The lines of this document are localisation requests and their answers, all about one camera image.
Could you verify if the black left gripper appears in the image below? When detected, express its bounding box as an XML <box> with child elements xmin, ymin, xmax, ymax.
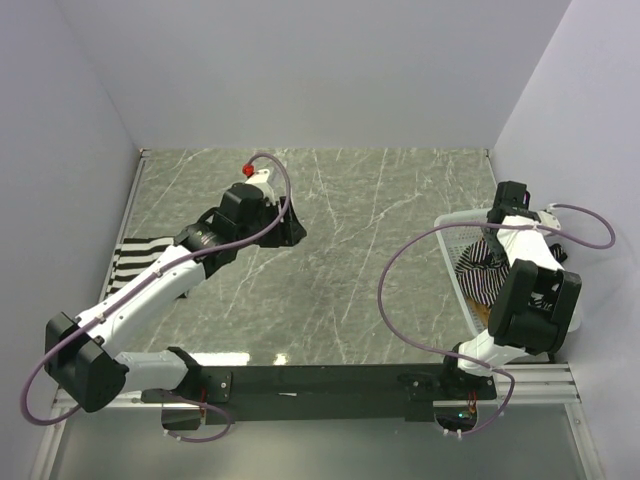
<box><xmin>237</xmin><ymin>196</ymin><xmax>307</xmax><ymax>249</ymax></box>

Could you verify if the purple striped tank top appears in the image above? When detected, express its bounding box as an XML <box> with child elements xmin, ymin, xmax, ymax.
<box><xmin>454</xmin><ymin>237</ymin><xmax>569</xmax><ymax>314</ymax></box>

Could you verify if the black white striped tank top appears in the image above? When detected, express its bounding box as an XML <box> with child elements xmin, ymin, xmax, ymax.
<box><xmin>105</xmin><ymin>237</ymin><xmax>173</xmax><ymax>297</ymax></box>

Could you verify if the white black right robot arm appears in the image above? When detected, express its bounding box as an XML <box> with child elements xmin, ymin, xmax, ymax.
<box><xmin>438</xmin><ymin>181</ymin><xmax>582</xmax><ymax>399</ymax></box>

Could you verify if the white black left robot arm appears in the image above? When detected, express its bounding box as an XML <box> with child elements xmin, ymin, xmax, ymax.
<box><xmin>45</xmin><ymin>182</ymin><xmax>306</xmax><ymax>413</ymax></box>

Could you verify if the white plastic laundry basket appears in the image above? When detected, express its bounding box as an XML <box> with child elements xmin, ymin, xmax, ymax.
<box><xmin>447</xmin><ymin>206</ymin><xmax>582</xmax><ymax>355</ymax></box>

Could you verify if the orange garment in basket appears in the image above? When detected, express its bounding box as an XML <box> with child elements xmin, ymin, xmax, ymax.
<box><xmin>468</xmin><ymin>298</ymin><xmax>491</xmax><ymax>328</ymax></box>

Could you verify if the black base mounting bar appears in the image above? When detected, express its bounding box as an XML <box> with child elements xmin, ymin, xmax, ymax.
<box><xmin>140</xmin><ymin>363</ymin><xmax>499</xmax><ymax>432</ymax></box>

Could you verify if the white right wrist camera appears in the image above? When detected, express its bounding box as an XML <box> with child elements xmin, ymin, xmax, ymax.
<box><xmin>536</xmin><ymin>204</ymin><xmax>561</xmax><ymax>235</ymax></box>

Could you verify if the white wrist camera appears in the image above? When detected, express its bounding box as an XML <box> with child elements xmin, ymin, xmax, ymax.
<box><xmin>536</xmin><ymin>204</ymin><xmax>561</xmax><ymax>235</ymax></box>
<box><xmin>242</xmin><ymin>164</ymin><xmax>278</xmax><ymax>198</ymax></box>

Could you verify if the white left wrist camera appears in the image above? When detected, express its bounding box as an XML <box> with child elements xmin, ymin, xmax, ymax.
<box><xmin>242</xmin><ymin>164</ymin><xmax>278</xmax><ymax>198</ymax></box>

